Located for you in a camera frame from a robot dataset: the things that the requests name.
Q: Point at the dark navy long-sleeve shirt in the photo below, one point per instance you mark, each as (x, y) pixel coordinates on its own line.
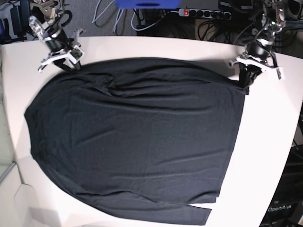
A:
(147, 138)

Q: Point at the black power adapter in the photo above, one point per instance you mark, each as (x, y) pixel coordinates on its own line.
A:
(19, 17)

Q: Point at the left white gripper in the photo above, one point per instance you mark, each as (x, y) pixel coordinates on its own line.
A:
(256, 67)

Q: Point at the black OpenArm control box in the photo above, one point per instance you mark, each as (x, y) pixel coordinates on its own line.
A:
(286, 207)

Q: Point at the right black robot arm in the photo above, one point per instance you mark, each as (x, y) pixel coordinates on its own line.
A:
(50, 21)

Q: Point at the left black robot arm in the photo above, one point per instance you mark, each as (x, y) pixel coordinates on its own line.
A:
(258, 56)

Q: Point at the white power strip red switch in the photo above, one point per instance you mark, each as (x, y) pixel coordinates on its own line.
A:
(203, 13)

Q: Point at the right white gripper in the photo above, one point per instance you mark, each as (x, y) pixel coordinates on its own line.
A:
(65, 53)

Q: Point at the blue plastic box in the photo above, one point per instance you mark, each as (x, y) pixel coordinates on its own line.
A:
(147, 4)

